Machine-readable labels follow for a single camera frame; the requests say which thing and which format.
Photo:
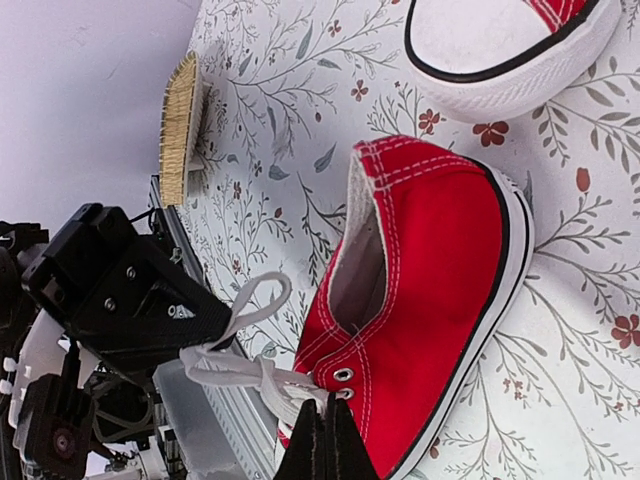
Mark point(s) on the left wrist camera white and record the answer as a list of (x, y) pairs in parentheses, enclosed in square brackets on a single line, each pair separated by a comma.
[(50, 411)]

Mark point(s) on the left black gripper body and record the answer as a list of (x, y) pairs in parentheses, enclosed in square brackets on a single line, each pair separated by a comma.
[(72, 265)]

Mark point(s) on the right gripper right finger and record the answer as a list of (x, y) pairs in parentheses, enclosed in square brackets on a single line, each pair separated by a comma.
[(346, 457)]

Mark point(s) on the woven bamboo basket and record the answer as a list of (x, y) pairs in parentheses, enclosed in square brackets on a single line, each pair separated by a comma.
[(182, 110)]

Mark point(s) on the floral patterned table mat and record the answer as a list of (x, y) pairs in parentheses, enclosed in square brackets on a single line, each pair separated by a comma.
[(294, 84)]

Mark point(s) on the red sneaker with laces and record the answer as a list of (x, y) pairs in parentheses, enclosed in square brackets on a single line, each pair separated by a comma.
[(485, 60)]

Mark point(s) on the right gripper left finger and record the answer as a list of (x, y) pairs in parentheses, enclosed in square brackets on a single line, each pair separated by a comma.
[(305, 457)]

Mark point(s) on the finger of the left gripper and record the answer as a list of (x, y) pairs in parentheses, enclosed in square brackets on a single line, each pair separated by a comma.
[(148, 308)]

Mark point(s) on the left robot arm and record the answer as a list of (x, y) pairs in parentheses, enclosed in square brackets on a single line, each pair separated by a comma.
[(21, 244)]

